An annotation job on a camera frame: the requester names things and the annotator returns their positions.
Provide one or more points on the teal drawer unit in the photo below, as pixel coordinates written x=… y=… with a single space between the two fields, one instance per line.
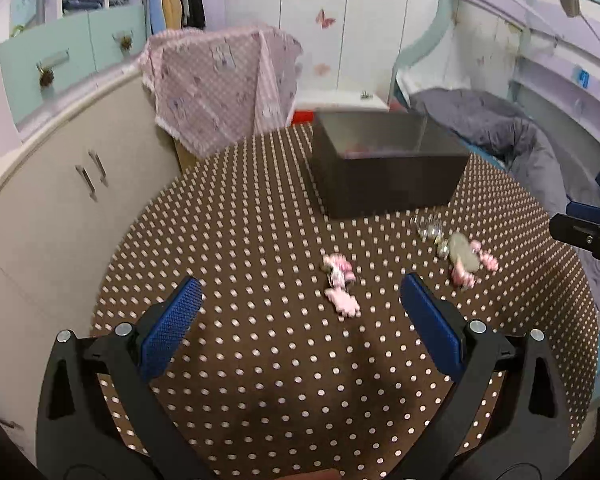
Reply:
x=75 y=55

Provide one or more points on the teal bed frame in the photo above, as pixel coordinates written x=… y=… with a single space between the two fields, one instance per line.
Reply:
x=480 y=25

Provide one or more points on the grey blanket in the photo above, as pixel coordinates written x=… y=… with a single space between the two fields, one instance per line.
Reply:
x=505 y=130

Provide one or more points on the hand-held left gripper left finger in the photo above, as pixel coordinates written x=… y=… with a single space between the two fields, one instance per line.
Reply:
x=174 y=321

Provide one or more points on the pink beaded jewelry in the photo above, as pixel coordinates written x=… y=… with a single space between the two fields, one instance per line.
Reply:
x=463 y=278
x=486 y=257

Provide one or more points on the red box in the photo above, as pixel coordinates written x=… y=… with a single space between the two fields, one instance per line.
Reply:
x=301 y=116

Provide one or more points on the folded blue jeans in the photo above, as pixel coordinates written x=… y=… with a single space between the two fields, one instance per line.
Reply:
x=82 y=0

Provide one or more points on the white nightstand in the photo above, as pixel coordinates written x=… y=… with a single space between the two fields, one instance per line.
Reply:
x=340 y=101

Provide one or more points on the dark brown storage box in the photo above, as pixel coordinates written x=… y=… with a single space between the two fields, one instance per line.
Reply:
x=380 y=170

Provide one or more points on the beige cabinet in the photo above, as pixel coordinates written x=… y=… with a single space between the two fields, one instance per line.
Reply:
x=45 y=200

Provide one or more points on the brown polka-dot tablecloth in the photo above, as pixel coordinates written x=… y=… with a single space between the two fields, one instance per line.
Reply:
x=260 y=240

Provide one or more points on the pink butterfly wall sticker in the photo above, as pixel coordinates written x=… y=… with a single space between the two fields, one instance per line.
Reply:
x=325 y=18

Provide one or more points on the pink dotted cloth cover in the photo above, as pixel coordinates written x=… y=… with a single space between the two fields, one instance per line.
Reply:
x=215 y=90

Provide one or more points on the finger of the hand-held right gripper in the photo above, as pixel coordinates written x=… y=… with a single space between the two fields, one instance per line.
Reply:
x=580 y=232
x=587 y=212

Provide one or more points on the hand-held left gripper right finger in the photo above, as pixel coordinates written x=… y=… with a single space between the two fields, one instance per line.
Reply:
x=432 y=326

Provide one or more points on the pink flat charm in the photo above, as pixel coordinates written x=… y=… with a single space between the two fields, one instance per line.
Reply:
x=343 y=303

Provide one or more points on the clear crystal jewelry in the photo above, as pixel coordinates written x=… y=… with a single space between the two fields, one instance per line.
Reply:
x=430 y=227

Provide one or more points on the small silver jewelry piece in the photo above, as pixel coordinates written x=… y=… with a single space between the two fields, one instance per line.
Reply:
x=442 y=248

